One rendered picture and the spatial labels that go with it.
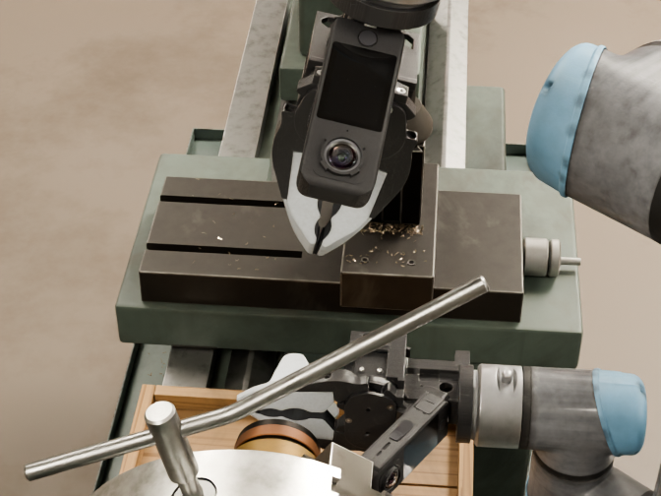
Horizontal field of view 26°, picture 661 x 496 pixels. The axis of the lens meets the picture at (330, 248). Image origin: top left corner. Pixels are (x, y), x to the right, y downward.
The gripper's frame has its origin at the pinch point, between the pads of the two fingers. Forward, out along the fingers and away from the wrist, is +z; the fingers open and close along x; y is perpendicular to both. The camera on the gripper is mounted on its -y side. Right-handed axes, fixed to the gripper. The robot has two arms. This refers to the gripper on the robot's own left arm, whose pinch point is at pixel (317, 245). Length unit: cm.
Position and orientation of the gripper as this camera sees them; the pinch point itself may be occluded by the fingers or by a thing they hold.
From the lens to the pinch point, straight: 98.2
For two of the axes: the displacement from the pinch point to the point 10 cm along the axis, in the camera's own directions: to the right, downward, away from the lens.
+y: 0.8, -6.4, 7.7
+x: -9.8, -2.1, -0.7
